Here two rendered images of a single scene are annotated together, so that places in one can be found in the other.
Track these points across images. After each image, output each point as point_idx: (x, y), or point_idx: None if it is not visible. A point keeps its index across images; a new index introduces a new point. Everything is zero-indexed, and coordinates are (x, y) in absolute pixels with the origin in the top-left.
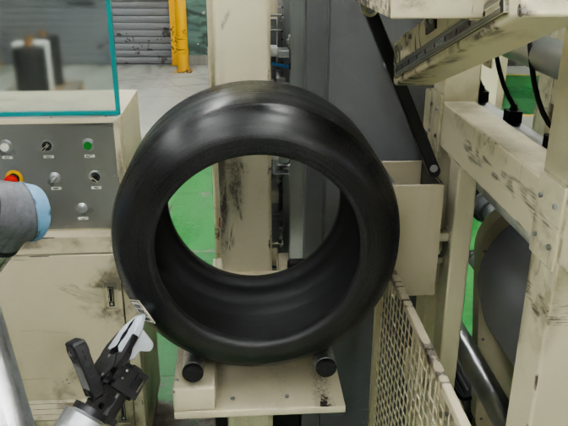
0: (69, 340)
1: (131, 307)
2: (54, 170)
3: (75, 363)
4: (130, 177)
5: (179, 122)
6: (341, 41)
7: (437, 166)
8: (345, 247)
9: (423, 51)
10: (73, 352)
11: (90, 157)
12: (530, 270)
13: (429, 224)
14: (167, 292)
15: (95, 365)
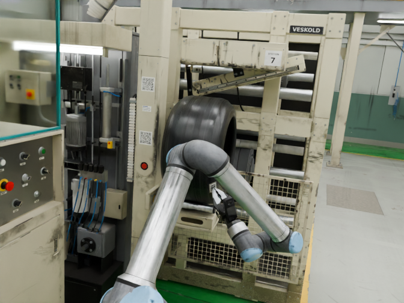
0: (36, 288)
1: (62, 247)
2: (24, 172)
3: (230, 206)
4: (214, 131)
5: (218, 108)
6: (136, 84)
7: None
8: None
9: (234, 82)
10: (232, 201)
11: (41, 159)
12: (259, 140)
13: None
14: None
15: (222, 210)
